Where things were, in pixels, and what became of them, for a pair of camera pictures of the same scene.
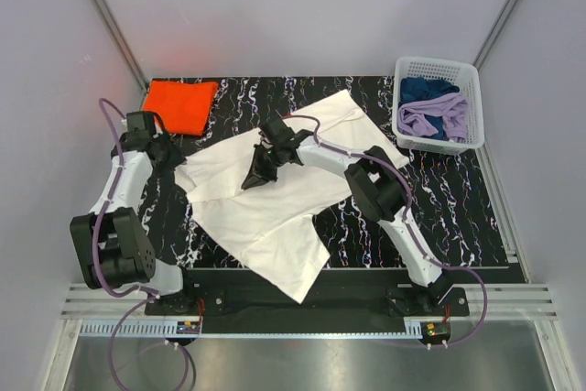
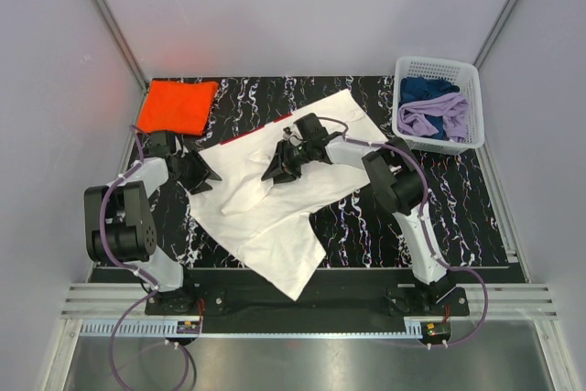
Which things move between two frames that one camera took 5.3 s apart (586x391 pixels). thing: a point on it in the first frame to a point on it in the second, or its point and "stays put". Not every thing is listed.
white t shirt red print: x=266 y=225 stays put
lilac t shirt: x=451 y=108 stays put
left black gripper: x=177 y=157 to x=202 y=172
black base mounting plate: x=335 y=293 stays put
